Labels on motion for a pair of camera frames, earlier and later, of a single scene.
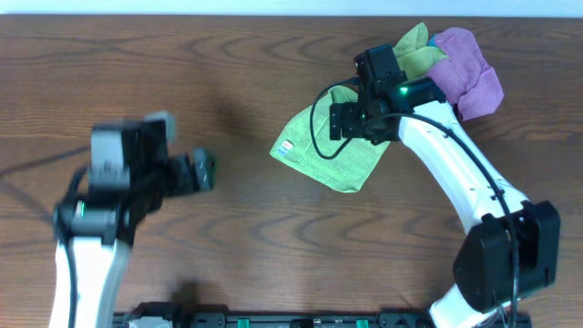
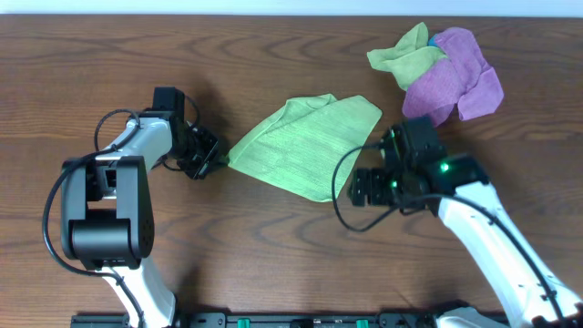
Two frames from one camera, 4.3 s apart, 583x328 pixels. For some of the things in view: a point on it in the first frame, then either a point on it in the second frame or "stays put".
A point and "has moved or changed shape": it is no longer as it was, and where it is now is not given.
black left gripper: (183, 173) to (206, 152)
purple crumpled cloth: (465, 78) stays put
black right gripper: (347, 128) to (375, 194)
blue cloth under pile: (432, 42) stays put
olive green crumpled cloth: (413, 52) stays put
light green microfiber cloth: (305, 145) has moved or changed shape
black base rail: (181, 319) stays put
